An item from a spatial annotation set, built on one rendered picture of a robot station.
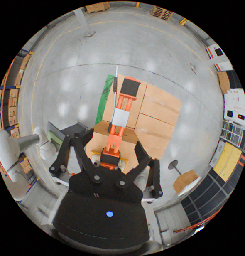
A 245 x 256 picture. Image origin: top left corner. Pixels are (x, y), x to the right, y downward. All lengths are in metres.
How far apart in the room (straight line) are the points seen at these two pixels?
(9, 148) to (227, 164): 7.72
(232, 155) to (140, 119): 7.04
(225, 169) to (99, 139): 7.40
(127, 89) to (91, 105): 1.25
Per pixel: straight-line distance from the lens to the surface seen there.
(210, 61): 2.91
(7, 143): 0.54
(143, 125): 0.92
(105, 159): 0.40
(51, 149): 1.01
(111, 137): 0.33
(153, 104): 0.95
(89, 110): 1.53
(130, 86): 0.32
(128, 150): 0.54
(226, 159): 7.20
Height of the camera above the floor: 1.40
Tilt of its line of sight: 75 degrees down
